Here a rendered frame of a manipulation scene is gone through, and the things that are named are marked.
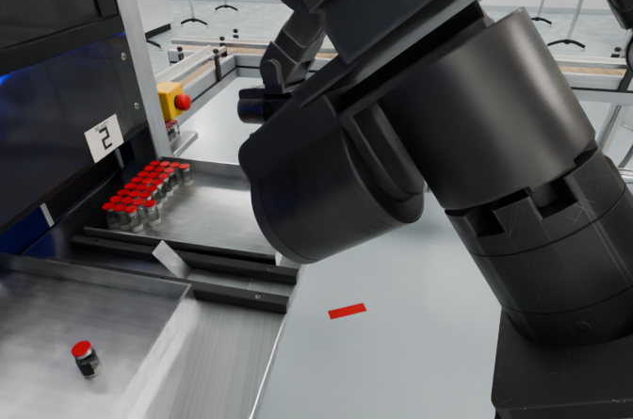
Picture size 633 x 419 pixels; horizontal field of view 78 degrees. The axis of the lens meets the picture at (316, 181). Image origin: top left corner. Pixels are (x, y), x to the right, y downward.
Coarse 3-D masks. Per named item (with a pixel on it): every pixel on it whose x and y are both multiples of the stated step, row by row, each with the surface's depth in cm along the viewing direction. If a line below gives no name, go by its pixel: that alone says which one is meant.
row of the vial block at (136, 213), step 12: (168, 168) 82; (156, 180) 78; (168, 180) 80; (180, 180) 84; (144, 192) 74; (156, 192) 76; (168, 192) 80; (156, 204) 77; (132, 216) 70; (144, 216) 73; (132, 228) 71
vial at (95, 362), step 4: (92, 348) 48; (88, 352) 47; (92, 352) 48; (84, 356) 46; (88, 356) 47; (92, 356) 48; (96, 356) 48; (76, 360) 47; (80, 360) 47; (84, 360) 47; (88, 360) 47; (92, 360) 48; (96, 360) 48; (80, 364) 47; (92, 364) 48; (96, 364) 48; (100, 364) 49; (92, 368) 48; (96, 368) 48; (100, 368) 49; (96, 372) 49; (84, 376) 48; (88, 376) 48; (92, 376) 48
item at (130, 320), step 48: (0, 288) 60; (48, 288) 60; (96, 288) 60; (144, 288) 59; (192, 288) 57; (0, 336) 53; (48, 336) 53; (96, 336) 53; (144, 336) 53; (0, 384) 48; (48, 384) 48; (96, 384) 48; (144, 384) 48
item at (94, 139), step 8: (112, 120) 74; (96, 128) 70; (112, 128) 74; (88, 136) 69; (96, 136) 71; (104, 136) 72; (112, 136) 75; (120, 136) 77; (96, 144) 71; (112, 144) 75; (120, 144) 77; (96, 152) 71; (104, 152) 73; (96, 160) 71
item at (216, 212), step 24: (192, 168) 89; (216, 168) 87; (240, 168) 86; (192, 192) 82; (216, 192) 82; (240, 192) 82; (168, 216) 76; (192, 216) 76; (216, 216) 76; (240, 216) 76; (120, 240) 67; (144, 240) 66; (168, 240) 65; (192, 240) 70; (216, 240) 70; (240, 240) 70; (264, 240) 70
